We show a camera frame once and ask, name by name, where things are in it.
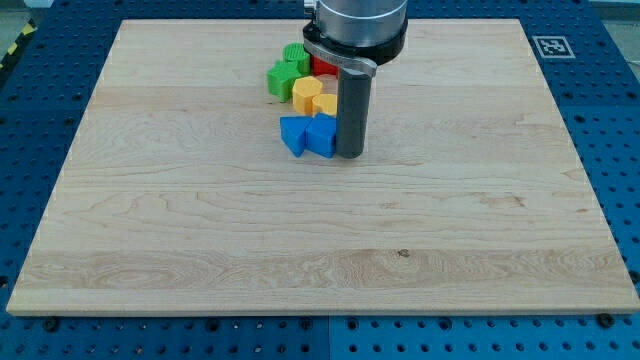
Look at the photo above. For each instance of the fiducial marker tag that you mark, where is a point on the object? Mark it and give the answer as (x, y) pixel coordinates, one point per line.
(553, 47)

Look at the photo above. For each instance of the green star block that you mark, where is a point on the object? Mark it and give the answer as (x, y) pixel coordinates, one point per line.
(281, 78)

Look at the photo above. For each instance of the wooden board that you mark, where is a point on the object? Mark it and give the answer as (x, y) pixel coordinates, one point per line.
(179, 198)

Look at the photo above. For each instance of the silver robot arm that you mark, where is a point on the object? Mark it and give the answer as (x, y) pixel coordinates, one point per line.
(356, 36)

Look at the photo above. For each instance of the yellow heart block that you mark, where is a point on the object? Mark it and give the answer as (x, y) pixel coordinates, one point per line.
(325, 103)

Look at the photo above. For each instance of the red circle block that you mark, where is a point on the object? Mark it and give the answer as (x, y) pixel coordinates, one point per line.
(320, 67)

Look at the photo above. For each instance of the black yellow hazard tape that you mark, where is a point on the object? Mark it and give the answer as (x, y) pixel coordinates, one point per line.
(18, 46)

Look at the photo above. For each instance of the green circle block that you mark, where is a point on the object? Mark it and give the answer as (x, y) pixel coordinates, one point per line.
(295, 53)

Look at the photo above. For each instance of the blue triangle block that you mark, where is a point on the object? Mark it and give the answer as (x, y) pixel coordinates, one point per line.
(293, 133)

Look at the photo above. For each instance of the blue cube block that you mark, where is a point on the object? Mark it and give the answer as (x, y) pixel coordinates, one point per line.
(321, 135)

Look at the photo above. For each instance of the yellow hexagon block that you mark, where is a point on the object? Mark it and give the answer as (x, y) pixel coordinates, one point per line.
(303, 92)

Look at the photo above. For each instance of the black flange with metal clamp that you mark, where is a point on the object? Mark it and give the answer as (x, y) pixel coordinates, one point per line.
(362, 59)

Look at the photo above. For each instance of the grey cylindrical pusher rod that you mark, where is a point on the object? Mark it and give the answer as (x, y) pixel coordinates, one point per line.
(354, 88)

